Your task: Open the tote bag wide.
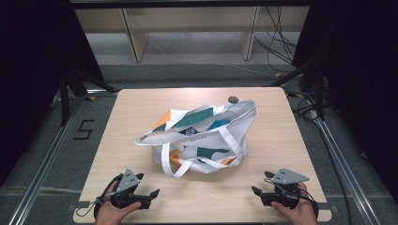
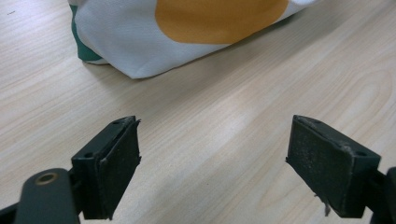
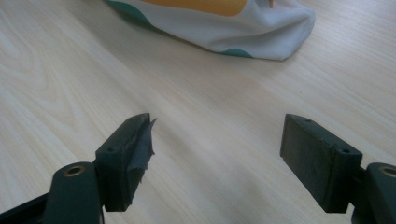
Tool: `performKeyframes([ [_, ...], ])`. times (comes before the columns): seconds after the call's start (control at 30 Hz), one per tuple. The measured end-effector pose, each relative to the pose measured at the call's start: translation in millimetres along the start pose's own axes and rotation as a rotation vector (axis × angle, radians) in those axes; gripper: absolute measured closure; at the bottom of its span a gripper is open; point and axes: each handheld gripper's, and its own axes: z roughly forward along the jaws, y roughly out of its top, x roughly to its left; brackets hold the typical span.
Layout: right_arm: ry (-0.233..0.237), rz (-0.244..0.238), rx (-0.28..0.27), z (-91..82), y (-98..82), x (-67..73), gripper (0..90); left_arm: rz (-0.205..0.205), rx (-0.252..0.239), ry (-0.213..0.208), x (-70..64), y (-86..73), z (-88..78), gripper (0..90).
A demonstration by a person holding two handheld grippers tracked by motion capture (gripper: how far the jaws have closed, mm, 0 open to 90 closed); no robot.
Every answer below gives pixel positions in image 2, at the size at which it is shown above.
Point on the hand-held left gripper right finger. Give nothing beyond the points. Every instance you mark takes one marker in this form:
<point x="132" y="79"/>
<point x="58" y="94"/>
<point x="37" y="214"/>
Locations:
<point x="323" y="168"/>

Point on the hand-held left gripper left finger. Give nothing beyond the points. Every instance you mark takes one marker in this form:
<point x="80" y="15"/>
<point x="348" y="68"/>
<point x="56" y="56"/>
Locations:
<point x="109" y="168"/>

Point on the white cloth bag with patches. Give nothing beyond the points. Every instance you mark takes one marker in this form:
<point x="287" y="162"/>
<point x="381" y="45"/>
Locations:
<point x="174" y="34"/>

